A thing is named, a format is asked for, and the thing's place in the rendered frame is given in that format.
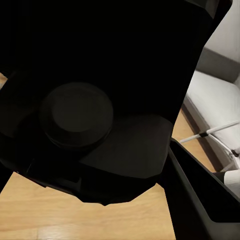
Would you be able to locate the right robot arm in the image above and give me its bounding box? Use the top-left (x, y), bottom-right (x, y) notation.
top-left (157, 169), bottom-right (240, 198)

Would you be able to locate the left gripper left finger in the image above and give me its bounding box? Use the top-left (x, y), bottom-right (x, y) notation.
top-left (0, 160), bottom-right (14, 193)

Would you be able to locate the camera tripod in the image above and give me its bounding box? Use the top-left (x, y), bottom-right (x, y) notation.
top-left (179, 119), bottom-right (240, 173)

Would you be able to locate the digital camera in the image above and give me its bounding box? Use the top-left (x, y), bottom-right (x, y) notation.
top-left (0, 0), bottom-right (233, 206)

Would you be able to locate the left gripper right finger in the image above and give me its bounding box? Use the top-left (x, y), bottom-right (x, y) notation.
top-left (161, 137), bottom-right (240, 240)

